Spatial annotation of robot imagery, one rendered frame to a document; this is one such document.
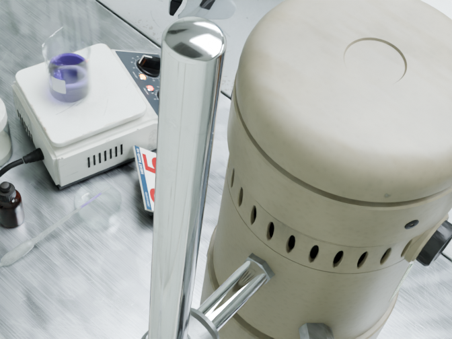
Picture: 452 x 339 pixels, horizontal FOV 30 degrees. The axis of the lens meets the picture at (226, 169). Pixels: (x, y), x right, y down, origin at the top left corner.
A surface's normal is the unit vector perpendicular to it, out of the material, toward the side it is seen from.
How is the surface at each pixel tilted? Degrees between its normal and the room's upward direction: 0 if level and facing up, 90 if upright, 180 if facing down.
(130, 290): 0
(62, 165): 90
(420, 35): 3
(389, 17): 3
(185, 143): 90
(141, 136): 90
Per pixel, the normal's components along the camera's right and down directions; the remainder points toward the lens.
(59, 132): 0.09, -0.58
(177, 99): -0.41, 0.72
